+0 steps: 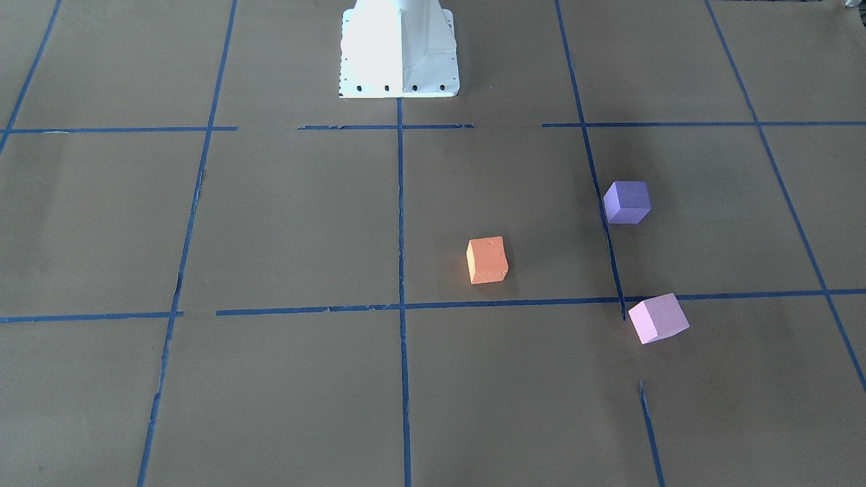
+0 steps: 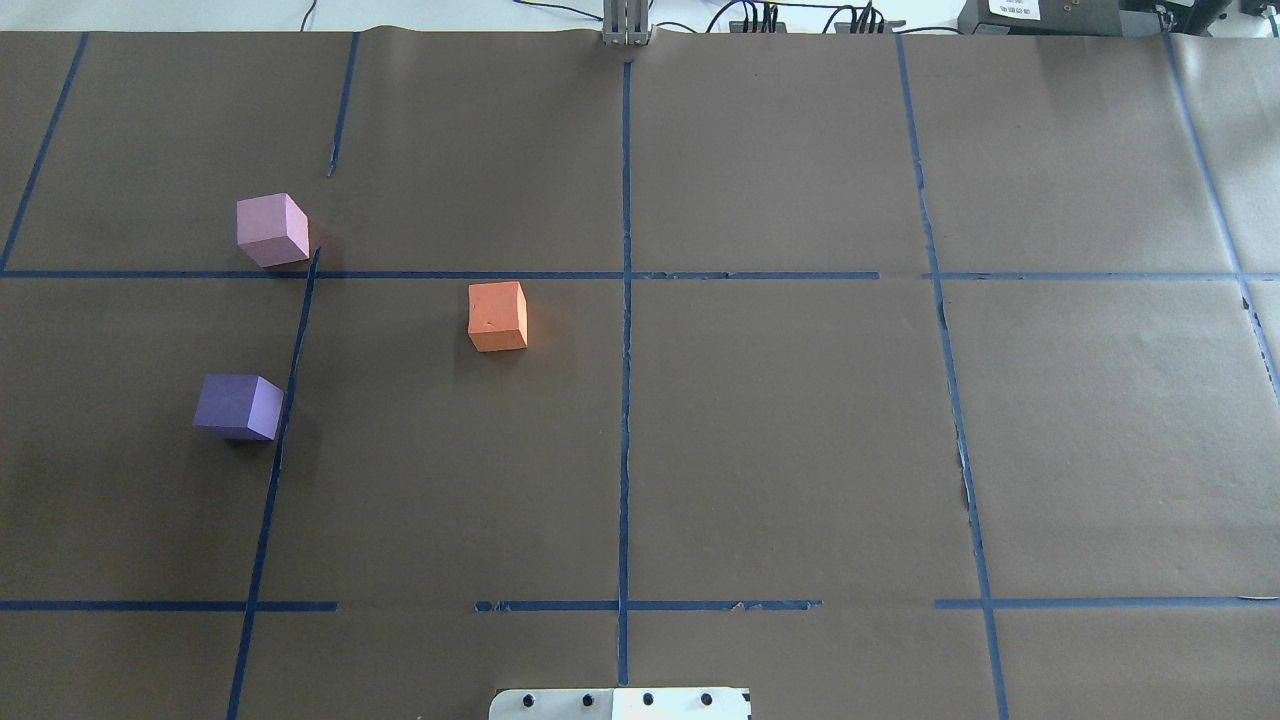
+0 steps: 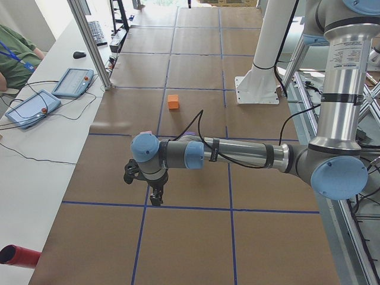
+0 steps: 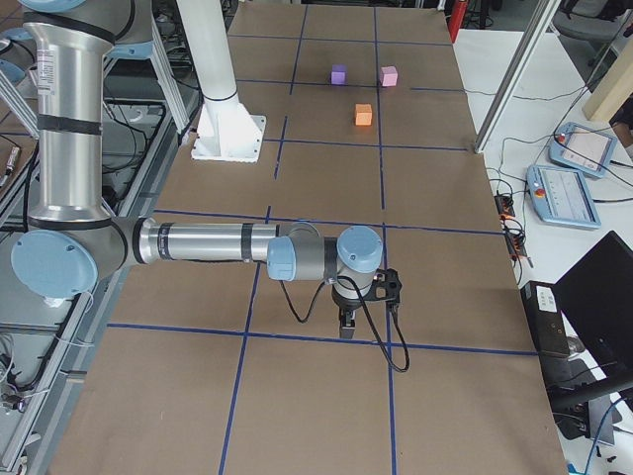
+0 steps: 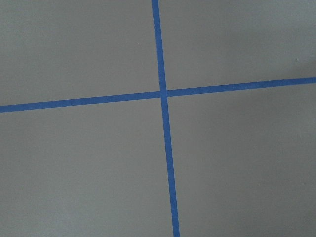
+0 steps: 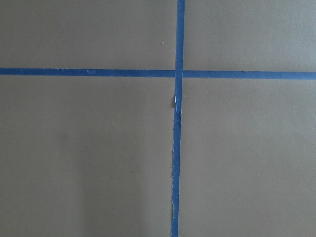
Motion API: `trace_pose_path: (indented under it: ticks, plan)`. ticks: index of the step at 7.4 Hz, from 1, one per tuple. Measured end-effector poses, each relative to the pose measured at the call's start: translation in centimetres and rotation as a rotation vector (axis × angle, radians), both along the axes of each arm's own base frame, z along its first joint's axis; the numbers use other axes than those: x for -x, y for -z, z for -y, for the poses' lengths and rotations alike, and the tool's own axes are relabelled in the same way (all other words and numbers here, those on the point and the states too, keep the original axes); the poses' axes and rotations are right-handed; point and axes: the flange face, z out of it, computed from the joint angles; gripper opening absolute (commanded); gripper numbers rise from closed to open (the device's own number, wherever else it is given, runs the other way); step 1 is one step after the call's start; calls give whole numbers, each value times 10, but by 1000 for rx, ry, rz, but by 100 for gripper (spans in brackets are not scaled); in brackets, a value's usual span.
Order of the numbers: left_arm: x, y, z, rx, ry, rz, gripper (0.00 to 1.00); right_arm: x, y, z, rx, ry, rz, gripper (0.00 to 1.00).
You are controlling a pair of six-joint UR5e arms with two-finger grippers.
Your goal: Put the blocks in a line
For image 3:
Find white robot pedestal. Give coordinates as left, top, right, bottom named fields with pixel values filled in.
left=235, top=0, right=298, bottom=105

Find near teach pendant tablet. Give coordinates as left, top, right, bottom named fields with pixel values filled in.
left=5, top=90, right=61, bottom=129

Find far teach pendant tablet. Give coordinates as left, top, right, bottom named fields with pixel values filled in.
left=52, top=68, right=94, bottom=98

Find brown paper mat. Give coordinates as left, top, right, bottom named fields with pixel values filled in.
left=29, top=6, right=369, bottom=285

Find white side table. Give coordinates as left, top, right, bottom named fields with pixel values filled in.
left=0, top=17, right=119, bottom=285

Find red cylinder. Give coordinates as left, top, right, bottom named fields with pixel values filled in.
left=1, top=245, right=41, bottom=268

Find teach pendant tablet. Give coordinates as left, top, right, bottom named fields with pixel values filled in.
left=52, top=68, right=94, bottom=98
left=5, top=90, right=61, bottom=129

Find aluminium frame rail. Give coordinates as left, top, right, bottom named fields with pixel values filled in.
left=284, top=71, right=379, bottom=284

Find person in green shirt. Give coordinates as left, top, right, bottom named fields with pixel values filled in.
left=1, top=24, right=45, bottom=91

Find orange foam cube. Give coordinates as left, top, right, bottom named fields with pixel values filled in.
left=167, top=94, right=180, bottom=110

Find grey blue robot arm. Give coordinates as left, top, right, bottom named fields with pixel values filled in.
left=123, top=1, right=379, bottom=206

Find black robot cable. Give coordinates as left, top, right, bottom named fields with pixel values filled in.
left=170, top=109, right=323, bottom=169

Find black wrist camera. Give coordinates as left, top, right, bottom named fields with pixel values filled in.
left=123, top=159, right=140, bottom=185

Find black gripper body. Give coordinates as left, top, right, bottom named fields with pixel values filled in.
left=148, top=173, right=168, bottom=193

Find black keyboard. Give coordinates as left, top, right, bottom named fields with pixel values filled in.
left=87, top=21, right=107, bottom=46

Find black computer mouse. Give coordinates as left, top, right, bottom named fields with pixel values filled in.
left=72, top=50, right=86, bottom=59

